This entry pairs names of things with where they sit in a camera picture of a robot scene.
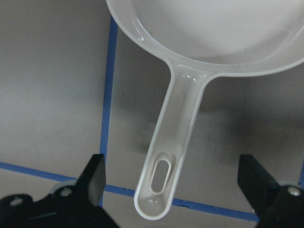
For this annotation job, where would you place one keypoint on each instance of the beige plastic dustpan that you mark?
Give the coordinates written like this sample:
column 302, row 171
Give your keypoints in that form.
column 201, row 40

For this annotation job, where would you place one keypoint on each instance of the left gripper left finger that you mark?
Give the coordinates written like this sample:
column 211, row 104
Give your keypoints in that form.
column 68, row 206

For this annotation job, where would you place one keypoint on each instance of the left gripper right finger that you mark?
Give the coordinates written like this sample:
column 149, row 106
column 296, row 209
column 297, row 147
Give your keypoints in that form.
column 276, row 205

